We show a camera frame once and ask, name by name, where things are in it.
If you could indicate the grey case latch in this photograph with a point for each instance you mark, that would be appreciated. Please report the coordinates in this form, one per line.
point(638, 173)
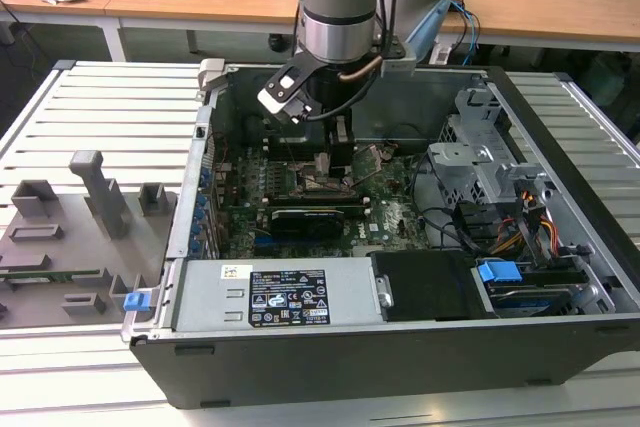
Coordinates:
point(212, 72)

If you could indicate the grey power supply unit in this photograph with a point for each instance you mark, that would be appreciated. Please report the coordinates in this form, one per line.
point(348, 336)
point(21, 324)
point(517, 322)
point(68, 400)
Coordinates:
point(210, 297)

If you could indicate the black plastic shroud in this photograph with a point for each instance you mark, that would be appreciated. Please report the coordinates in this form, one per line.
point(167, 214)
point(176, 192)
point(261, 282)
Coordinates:
point(425, 287)

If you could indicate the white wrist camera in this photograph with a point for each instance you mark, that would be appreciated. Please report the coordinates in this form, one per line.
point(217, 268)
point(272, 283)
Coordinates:
point(280, 89)

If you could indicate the green RAM stick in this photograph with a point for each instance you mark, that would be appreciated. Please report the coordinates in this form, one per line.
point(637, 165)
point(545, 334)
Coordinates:
point(60, 274)

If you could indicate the grey side camera mount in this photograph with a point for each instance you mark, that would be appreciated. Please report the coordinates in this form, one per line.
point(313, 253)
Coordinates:
point(397, 64)

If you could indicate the blue case clip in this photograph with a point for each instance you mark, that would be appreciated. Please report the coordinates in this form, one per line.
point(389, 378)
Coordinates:
point(134, 302)

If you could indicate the green motherboard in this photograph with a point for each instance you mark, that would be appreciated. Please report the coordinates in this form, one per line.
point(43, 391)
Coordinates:
point(385, 227)

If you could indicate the thin metal locking lever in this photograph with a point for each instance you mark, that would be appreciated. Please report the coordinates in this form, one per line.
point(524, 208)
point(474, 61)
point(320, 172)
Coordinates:
point(288, 152)

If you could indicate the perforated metal drive cage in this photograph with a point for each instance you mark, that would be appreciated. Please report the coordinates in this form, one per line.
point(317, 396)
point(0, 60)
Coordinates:
point(465, 157)

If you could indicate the black RAM slot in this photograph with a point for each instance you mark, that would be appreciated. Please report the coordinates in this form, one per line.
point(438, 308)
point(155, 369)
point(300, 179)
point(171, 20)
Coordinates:
point(300, 145)
point(280, 200)
point(300, 154)
point(300, 141)
point(300, 150)
point(360, 206)

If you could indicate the white plug block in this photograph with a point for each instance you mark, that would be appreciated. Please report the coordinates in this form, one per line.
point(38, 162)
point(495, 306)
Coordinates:
point(442, 54)

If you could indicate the hard disk with blue label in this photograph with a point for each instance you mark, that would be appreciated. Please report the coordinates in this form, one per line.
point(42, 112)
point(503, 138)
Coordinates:
point(530, 304)

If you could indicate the black graphics card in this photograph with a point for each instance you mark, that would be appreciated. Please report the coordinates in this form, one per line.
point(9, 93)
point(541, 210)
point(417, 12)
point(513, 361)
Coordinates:
point(305, 224)

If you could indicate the blue drive latch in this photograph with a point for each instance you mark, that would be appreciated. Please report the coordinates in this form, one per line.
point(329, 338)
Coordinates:
point(500, 274)

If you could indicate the black table corner cap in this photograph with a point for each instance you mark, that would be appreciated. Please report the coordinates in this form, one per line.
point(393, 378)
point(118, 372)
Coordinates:
point(65, 65)
point(563, 76)

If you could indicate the CPU socket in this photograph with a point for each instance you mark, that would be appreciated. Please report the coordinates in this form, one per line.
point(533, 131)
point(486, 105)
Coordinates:
point(306, 187)

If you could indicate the open black PC case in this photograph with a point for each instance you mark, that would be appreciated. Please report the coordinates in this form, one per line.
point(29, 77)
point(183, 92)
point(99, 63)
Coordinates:
point(350, 372)

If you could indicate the grey parts rack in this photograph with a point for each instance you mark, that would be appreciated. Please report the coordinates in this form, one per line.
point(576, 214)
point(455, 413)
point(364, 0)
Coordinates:
point(75, 257)

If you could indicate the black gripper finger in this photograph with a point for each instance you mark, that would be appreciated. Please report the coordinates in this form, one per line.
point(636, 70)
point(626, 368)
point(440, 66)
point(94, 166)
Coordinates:
point(342, 162)
point(323, 166)

